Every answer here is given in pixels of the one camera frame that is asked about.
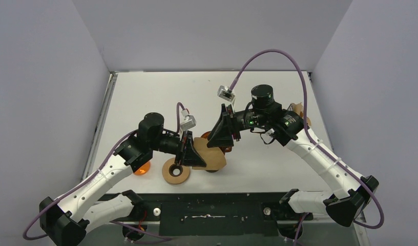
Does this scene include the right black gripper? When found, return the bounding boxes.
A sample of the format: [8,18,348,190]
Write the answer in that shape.
[207,104,267,148]

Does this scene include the amber plastic coffee dripper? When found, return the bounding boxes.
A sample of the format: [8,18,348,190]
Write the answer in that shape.
[200,131,233,154]

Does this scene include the brown paper coffee filter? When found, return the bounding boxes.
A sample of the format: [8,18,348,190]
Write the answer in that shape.
[192,137,227,170]

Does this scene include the orange coffee filter box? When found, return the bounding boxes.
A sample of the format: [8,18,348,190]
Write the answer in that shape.
[284,102,311,128]

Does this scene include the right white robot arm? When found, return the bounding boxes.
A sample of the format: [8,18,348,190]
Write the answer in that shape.
[207,85,379,227]

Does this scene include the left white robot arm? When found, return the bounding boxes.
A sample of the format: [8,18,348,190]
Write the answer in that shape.
[39,110,206,245]

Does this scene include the orange translucent dripper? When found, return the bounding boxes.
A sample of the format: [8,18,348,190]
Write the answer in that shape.
[134,161,151,176]

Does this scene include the round wooden ring stand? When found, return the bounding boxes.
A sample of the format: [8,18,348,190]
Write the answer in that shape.
[162,158,191,185]

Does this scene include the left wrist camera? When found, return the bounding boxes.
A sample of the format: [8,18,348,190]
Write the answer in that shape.
[179,109,196,132]

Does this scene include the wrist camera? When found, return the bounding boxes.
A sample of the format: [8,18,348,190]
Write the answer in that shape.
[217,86,236,103]
[179,109,196,132]

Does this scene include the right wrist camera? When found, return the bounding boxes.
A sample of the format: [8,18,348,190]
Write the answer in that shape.
[217,86,236,103]

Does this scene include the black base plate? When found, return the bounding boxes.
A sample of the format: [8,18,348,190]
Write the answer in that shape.
[75,192,332,237]

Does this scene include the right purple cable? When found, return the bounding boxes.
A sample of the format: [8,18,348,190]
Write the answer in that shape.
[228,49,385,246]

